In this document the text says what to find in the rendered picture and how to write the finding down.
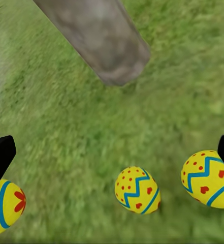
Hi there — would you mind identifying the easter egg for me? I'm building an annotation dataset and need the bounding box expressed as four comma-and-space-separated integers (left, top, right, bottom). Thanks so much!
181, 150, 224, 208
115, 167, 161, 215
0, 179, 26, 234

